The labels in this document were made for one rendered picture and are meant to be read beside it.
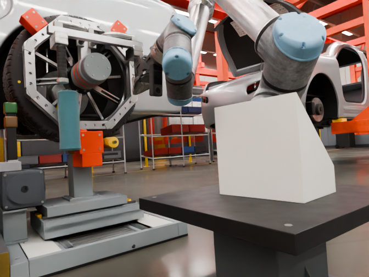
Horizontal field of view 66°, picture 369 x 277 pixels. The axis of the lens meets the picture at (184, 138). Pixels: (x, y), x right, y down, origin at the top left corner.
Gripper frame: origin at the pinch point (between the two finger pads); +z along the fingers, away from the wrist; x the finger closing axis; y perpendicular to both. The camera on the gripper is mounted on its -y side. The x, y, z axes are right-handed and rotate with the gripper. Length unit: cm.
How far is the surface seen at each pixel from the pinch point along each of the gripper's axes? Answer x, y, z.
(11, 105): 40.7, 3.5, 17.0
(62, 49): 22.5, 23.6, 6.3
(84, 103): -16, 48, 77
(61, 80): 23.6, 12.4, 11.5
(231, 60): -340, 205, 142
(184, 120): -459, 251, 417
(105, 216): -2, -34, 58
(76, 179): 6, -11, 62
